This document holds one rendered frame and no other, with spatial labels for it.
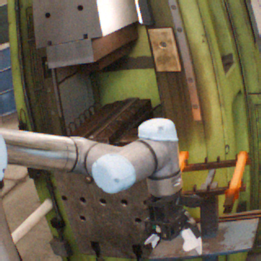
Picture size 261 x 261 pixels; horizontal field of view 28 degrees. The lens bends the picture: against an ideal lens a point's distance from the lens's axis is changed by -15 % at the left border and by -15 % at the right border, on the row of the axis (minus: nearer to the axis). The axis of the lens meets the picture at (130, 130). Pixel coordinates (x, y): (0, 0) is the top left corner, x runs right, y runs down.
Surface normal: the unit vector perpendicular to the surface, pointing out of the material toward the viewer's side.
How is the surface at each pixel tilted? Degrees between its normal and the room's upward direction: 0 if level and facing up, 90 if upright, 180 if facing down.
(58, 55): 90
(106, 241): 90
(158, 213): 90
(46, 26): 90
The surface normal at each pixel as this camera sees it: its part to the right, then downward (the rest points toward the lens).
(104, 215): -0.37, 0.37
